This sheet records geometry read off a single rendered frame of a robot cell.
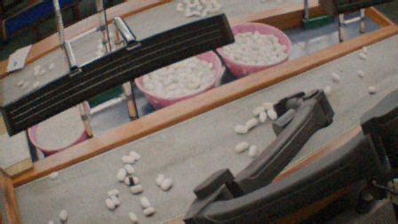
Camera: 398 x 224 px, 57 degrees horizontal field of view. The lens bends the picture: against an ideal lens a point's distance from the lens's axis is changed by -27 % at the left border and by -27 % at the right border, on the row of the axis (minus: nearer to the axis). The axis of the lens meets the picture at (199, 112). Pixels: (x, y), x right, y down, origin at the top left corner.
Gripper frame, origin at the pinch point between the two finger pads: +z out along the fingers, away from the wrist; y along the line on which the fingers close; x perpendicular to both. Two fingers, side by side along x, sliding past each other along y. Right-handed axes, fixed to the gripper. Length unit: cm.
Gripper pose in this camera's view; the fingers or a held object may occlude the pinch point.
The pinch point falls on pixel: (279, 109)
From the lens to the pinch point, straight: 125.2
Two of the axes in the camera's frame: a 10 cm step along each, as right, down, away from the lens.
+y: -9.0, 3.6, -2.7
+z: -2.9, 0.0, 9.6
